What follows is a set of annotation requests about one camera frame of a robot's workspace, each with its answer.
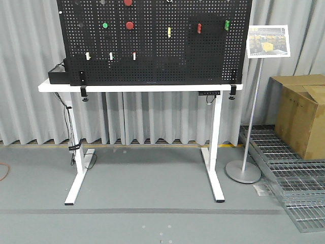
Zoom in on lower red mushroom button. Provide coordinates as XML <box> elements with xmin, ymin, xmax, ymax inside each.
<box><xmin>125</xmin><ymin>21</ymin><xmax>135</xmax><ymax>30</ymax></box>

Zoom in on red mushroom button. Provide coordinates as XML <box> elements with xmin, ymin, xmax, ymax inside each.
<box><xmin>123</xmin><ymin>0</ymin><xmax>133</xmax><ymax>7</ymax></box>
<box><xmin>125</xmin><ymin>21</ymin><xmax>135</xmax><ymax>30</ymax></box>

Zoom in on upper red mushroom button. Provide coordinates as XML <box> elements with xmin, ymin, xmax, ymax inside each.
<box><xmin>123</xmin><ymin>0</ymin><xmax>133</xmax><ymax>7</ymax></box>

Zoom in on desk height control panel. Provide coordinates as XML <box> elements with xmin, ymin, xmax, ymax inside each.
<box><xmin>199</xmin><ymin>90</ymin><xmax>221</xmax><ymax>96</ymax></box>

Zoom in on right black table clamp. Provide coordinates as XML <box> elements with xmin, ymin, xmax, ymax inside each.
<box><xmin>229</xmin><ymin>69</ymin><xmax>237</xmax><ymax>100</ymax></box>

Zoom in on black table clamp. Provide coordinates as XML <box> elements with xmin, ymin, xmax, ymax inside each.
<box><xmin>229</xmin><ymin>69</ymin><xmax>237</xmax><ymax>100</ymax></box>
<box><xmin>79</xmin><ymin>70</ymin><xmax>88</xmax><ymax>102</ymax></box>

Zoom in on left black table clamp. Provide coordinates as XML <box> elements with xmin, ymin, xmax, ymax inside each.
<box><xmin>79</xmin><ymin>70</ymin><xmax>88</xmax><ymax>102</ymax></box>

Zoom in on white standing desk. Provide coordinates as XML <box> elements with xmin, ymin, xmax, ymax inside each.
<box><xmin>38</xmin><ymin>78</ymin><xmax>244</xmax><ymax>206</ymax></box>

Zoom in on black perforated pegboard panel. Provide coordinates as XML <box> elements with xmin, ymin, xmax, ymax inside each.
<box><xmin>57</xmin><ymin>0</ymin><xmax>252</xmax><ymax>86</ymax></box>

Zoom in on silver sign stand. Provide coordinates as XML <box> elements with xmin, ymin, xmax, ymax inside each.
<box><xmin>225</xmin><ymin>58</ymin><xmax>264</xmax><ymax>184</ymax></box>

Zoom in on black box on desk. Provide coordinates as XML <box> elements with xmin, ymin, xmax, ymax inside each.
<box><xmin>48</xmin><ymin>58</ymin><xmax>70</xmax><ymax>84</ymax></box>

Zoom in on printed photo sign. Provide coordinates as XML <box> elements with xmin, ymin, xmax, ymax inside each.
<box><xmin>247</xmin><ymin>25</ymin><xmax>291</xmax><ymax>59</ymax></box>

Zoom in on brown cardboard box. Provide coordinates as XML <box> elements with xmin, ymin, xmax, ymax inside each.
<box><xmin>271</xmin><ymin>74</ymin><xmax>324</xmax><ymax>160</ymax></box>

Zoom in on metal floor grating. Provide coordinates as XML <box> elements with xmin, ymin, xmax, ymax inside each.
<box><xmin>239</xmin><ymin>125</ymin><xmax>324</xmax><ymax>232</ymax></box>

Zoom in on grey curtain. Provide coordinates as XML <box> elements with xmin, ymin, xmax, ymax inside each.
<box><xmin>1</xmin><ymin>1</ymin><xmax>324</xmax><ymax>145</ymax></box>

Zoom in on white green rocker switch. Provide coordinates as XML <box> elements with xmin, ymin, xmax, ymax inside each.
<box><xmin>109</xmin><ymin>52</ymin><xmax>114</xmax><ymax>60</ymax></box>

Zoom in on black desk cables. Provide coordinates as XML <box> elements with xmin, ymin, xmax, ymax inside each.
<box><xmin>53</xmin><ymin>91</ymin><xmax>98</xmax><ymax>170</ymax></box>

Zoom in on white yellow rocker switch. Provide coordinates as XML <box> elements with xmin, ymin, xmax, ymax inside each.
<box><xmin>85</xmin><ymin>52</ymin><xmax>91</xmax><ymax>60</ymax></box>

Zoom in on red toggle switch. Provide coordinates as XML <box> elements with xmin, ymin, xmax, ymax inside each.
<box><xmin>197</xmin><ymin>23</ymin><xmax>202</xmax><ymax>34</ymax></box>

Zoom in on green toggle switch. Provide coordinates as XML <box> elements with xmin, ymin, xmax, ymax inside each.
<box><xmin>224</xmin><ymin>20</ymin><xmax>230</xmax><ymax>31</ymax></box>

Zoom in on orange floor cable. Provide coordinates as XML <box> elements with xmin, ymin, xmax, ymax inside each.
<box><xmin>0</xmin><ymin>163</ymin><xmax>11</xmax><ymax>182</ymax></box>

